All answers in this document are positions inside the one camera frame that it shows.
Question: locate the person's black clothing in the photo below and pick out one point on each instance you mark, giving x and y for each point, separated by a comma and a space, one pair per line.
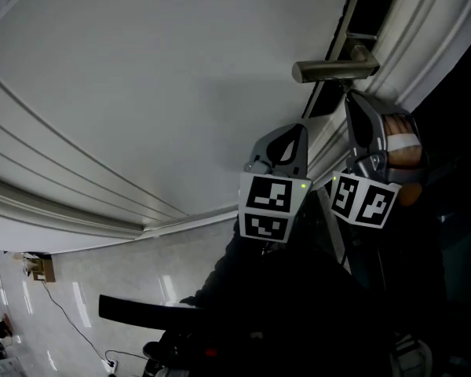
318, 308

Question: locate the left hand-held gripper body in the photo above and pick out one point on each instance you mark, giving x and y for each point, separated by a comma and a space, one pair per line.
269, 206

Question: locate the white panelled door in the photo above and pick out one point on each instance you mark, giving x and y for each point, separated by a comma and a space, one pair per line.
141, 92

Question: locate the person's right forearm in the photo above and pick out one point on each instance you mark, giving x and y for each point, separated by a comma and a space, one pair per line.
409, 195

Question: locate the person's right hand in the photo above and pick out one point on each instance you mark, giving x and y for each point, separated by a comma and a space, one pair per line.
403, 143

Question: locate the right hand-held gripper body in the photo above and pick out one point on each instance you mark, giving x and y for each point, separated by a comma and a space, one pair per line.
377, 195

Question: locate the long black bar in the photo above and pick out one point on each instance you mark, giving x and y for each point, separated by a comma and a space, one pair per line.
149, 312

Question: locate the black door lock plate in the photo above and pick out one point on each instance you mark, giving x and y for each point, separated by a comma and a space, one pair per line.
369, 10

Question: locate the white power strip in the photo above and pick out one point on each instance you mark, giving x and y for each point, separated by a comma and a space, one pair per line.
112, 365

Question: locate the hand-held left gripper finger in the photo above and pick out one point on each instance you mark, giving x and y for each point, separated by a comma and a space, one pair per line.
276, 141
301, 147

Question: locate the white moulded door frame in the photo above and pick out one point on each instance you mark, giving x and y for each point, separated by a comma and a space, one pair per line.
424, 41

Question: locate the small cardboard box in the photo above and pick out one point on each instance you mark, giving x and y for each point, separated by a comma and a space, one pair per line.
41, 269

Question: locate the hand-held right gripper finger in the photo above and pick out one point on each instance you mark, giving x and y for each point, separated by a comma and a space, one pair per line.
361, 124

